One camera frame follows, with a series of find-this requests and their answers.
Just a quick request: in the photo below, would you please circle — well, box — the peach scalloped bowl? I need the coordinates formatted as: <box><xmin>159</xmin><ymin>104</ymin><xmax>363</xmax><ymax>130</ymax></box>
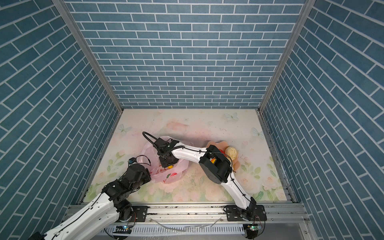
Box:
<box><xmin>206</xmin><ymin>141</ymin><xmax>240</xmax><ymax>172</ymax></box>

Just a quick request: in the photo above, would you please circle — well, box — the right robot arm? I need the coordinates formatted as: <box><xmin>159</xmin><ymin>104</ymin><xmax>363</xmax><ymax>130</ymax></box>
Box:
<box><xmin>151</xmin><ymin>138</ymin><xmax>267</xmax><ymax>222</ymax></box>

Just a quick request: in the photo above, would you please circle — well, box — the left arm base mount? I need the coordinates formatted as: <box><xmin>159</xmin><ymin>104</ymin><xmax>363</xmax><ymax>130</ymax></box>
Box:
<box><xmin>119</xmin><ymin>206</ymin><xmax>148</xmax><ymax>223</ymax></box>

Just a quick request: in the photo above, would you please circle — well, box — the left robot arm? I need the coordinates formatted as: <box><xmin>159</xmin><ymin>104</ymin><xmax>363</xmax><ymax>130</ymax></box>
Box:
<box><xmin>29</xmin><ymin>163</ymin><xmax>151</xmax><ymax>240</ymax></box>

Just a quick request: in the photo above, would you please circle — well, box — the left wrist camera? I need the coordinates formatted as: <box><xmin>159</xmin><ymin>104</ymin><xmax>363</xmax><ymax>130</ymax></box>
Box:
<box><xmin>128</xmin><ymin>157</ymin><xmax>138</xmax><ymax>166</ymax></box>

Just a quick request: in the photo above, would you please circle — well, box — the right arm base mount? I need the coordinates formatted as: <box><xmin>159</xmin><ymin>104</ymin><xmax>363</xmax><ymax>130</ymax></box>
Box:
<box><xmin>223</xmin><ymin>205</ymin><xmax>267</xmax><ymax>222</ymax></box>

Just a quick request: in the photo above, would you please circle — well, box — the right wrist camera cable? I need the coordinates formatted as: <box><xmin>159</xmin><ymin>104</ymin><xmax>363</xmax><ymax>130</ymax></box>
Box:
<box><xmin>141</xmin><ymin>131</ymin><xmax>160</xmax><ymax>148</ymax></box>

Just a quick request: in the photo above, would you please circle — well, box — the pink plastic bag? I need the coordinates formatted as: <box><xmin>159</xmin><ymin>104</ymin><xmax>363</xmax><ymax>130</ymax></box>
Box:
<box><xmin>138</xmin><ymin>141</ymin><xmax>189</xmax><ymax>184</ymax></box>

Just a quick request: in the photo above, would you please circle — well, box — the cream fake fruit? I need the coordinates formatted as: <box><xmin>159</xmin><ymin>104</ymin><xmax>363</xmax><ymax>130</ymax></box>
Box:
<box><xmin>225</xmin><ymin>147</ymin><xmax>238</xmax><ymax>161</ymax></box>

